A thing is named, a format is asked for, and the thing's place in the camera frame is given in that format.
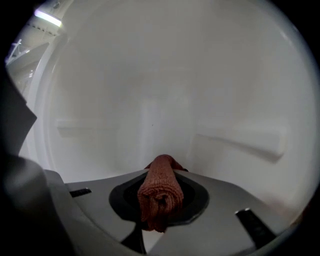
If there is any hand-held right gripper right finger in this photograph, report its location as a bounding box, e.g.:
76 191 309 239
146 169 297 255

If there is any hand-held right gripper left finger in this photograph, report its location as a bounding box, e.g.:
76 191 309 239
43 168 151 256

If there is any reddish-brown knitted cloth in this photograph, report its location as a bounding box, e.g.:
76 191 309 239
137 154 189 234

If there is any ceiling strip light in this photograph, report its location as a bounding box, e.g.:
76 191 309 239
33 8 63 27

